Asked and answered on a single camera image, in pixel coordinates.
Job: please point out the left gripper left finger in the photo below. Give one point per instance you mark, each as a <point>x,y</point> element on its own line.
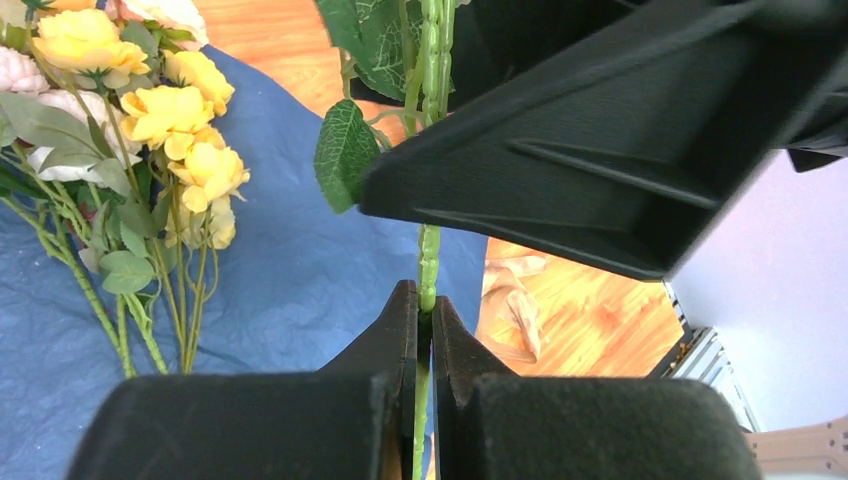
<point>351,419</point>

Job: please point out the flower bouquet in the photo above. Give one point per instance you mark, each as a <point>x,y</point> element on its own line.
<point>110,153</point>

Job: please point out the pink rose stem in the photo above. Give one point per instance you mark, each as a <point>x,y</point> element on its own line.
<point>401,49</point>

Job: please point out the tan ribbon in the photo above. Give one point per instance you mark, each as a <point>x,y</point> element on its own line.
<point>505,297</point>

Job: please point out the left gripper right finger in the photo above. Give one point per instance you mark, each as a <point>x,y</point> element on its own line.
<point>491,423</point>

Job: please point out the aluminium rail frame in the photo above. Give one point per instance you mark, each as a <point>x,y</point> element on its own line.
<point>700,355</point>

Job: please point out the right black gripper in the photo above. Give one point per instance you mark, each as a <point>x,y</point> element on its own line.
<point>623,147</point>

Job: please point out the blue wrapping paper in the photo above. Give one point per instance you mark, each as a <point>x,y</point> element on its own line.
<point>296,286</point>

